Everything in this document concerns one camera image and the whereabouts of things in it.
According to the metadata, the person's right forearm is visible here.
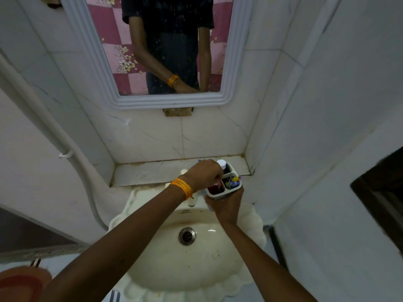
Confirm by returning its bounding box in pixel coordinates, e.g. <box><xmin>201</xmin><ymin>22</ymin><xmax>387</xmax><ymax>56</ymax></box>
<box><xmin>220</xmin><ymin>221</ymin><xmax>317</xmax><ymax>302</ymax></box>

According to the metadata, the grey door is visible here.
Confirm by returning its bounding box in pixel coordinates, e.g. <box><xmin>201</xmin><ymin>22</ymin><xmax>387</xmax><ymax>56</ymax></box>
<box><xmin>0</xmin><ymin>204</ymin><xmax>89</xmax><ymax>265</ymax></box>

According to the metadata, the black pipe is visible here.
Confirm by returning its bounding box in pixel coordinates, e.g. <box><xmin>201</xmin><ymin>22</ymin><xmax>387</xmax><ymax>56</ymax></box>
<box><xmin>268</xmin><ymin>225</ymin><xmax>289</xmax><ymax>271</ymax></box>

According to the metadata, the orange plastic stool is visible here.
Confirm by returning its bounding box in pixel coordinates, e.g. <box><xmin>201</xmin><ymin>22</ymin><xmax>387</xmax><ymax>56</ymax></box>
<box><xmin>0</xmin><ymin>266</ymin><xmax>53</xmax><ymax>302</ymax></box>

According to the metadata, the white toothbrush holder caddy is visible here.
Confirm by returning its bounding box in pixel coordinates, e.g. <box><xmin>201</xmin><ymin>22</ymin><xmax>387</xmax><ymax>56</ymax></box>
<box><xmin>205</xmin><ymin>162</ymin><xmax>242</xmax><ymax>201</ymax></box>

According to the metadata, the person's left forearm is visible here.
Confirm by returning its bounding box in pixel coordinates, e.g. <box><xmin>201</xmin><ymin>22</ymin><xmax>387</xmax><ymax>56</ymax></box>
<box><xmin>39</xmin><ymin>185</ymin><xmax>187</xmax><ymax>302</ymax></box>

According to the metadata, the dark wooden window frame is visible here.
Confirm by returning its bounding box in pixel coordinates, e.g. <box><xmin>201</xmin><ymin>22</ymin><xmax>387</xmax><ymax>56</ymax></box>
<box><xmin>350</xmin><ymin>147</ymin><xmax>403</xmax><ymax>259</ymax></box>

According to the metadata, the metal sink drain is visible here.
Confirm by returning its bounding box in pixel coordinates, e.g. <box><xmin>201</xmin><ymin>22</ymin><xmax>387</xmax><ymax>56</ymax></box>
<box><xmin>178</xmin><ymin>227</ymin><xmax>196</xmax><ymax>246</ymax></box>

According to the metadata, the white sink tap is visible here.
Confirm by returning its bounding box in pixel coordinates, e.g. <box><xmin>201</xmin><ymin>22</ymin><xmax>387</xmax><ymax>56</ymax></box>
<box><xmin>165</xmin><ymin>168</ymin><xmax>203</xmax><ymax>208</ymax></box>

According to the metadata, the white framed wall mirror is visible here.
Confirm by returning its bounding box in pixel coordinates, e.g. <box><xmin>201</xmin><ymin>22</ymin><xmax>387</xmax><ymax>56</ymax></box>
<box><xmin>59</xmin><ymin>0</ymin><xmax>254</xmax><ymax>110</ymax></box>

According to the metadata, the orange wristband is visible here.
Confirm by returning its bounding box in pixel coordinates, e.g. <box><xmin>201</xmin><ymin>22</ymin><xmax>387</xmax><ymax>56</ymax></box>
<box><xmin>170</xmin><ymin>177</ymin><xmax>194</xmax><ymax>200</ymax></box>

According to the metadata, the white wall pipe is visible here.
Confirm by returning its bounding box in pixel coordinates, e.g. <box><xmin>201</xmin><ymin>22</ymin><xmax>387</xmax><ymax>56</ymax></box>
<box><xmin>0</xmin><ymin>53</ymin><xmax>110</xmax><ymax>231</ymax></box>

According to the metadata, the cream scalloped sink basin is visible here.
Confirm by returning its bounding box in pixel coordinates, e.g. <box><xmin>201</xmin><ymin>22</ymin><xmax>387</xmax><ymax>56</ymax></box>
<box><xmin>108</xmin><ymin>182</ymin><xmax>267</xmax><ymax>302</ymax></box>

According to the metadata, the person's right hand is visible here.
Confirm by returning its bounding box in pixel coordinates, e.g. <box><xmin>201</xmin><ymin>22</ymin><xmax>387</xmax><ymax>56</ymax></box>
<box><xmin>204</xmin><ymin>185</ymin><xmax>245</xmax><ymax>226</ymax></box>

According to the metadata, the colourful toothbrushes bunch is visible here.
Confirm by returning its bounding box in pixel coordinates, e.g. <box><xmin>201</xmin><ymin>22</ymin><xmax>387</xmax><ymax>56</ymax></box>
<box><xmin>224</xmin><ymin>175</ymin><xmax>242</xmax><ymax>190</ymax></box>

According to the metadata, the person's left hand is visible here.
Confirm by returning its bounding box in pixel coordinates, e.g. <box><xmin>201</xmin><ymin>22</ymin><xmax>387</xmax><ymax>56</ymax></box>
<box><xmin>183</xmin><ymin>159</ymin><xmax>225</xmax><ymax>193</ymax></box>

